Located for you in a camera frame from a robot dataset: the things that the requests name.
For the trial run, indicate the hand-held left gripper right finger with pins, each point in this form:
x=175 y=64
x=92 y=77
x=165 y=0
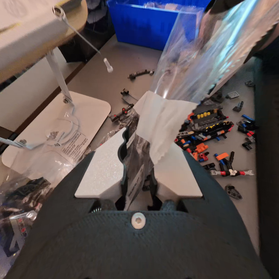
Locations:
x=181 y=181

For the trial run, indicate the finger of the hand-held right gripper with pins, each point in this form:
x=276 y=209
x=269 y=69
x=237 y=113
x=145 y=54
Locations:
x=231 y=61

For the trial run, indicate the blue plastic bin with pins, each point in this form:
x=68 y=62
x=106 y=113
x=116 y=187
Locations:
x=141 y=26

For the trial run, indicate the black lego piece red pins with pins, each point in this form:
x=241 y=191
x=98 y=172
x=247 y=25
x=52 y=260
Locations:
x=122 y=113

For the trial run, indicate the clear bag of dark parts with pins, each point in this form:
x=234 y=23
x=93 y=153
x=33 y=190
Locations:
x=26 y=196

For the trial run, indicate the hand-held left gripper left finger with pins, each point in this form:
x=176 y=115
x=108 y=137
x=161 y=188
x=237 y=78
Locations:
x=100 y=172

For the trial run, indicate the clear bags of parts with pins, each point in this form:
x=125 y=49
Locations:
x=161 y=122

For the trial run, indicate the clear bag with warning print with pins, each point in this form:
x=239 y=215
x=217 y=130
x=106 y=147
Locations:
x=74 y=150

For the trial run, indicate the lego instruction booklet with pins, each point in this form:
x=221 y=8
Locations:
x=21 y=8

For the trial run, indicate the grey red lego axle assembly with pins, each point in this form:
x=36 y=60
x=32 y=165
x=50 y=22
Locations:
x=231 y=173

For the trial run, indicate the partly built lego engine block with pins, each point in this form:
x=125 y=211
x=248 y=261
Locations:
x=209 y=122

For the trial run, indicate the black curved lego piece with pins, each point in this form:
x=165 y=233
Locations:
x=141 y=73

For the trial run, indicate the pile of lego pieces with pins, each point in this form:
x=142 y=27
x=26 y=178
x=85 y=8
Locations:
x=222 y=155

